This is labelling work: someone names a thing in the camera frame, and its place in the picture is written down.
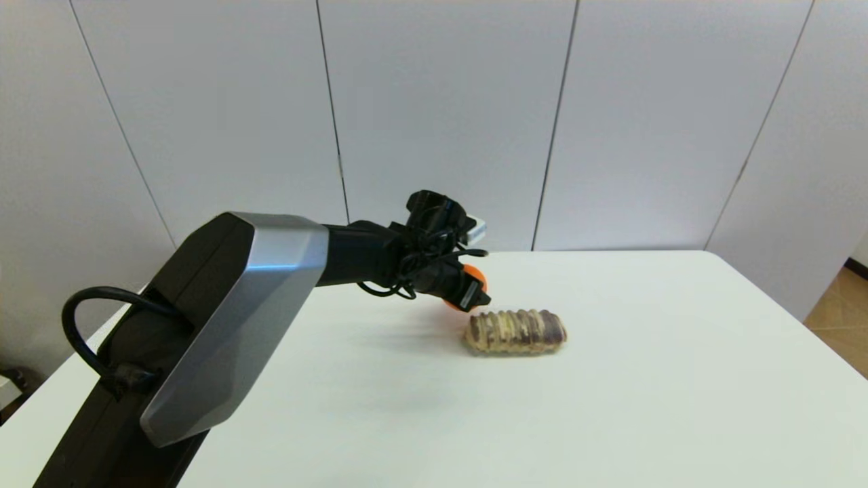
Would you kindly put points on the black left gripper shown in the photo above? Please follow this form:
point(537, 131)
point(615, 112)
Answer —
point(451, 285)

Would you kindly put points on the orange mandarin fruit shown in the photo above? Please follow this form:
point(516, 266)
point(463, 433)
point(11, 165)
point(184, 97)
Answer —
point(477, 274)

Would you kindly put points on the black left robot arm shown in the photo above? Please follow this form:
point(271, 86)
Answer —
point(224, 325)

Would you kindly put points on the brown striped bread roll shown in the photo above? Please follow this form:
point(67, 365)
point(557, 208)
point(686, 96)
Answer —
point(515, 331)

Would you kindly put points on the grey floor equipment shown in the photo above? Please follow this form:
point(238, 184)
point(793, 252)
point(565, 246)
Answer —
point(13, 386)

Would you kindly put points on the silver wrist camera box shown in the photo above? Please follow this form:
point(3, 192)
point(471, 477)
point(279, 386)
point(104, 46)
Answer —
point(477, 230)

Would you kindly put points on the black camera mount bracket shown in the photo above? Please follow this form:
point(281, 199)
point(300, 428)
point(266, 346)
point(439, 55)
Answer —
point(434, 210)

